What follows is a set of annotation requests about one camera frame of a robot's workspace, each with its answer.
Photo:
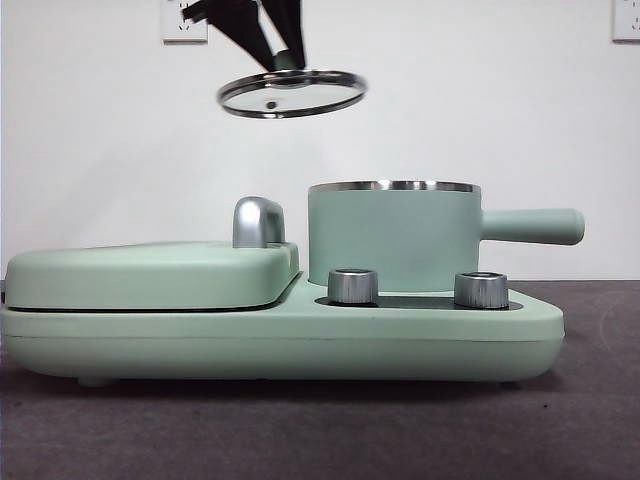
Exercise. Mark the white wall socket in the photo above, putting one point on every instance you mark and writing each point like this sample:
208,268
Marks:
172,32
627,20

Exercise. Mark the black control panel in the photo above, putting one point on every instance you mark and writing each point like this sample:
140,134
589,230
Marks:
415,302

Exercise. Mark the silver control knob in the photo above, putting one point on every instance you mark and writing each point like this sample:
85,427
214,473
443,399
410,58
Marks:
481,290
352,286

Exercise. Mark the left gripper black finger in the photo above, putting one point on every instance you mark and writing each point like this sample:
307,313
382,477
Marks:
290,25
245,25

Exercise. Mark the green griddle lid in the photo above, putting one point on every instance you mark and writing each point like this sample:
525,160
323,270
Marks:
150,275

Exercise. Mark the green breakfast machine base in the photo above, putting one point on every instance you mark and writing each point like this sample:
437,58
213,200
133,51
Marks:
300,350

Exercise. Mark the glass pot lid green knob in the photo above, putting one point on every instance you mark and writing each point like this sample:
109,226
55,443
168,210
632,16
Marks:
284,60

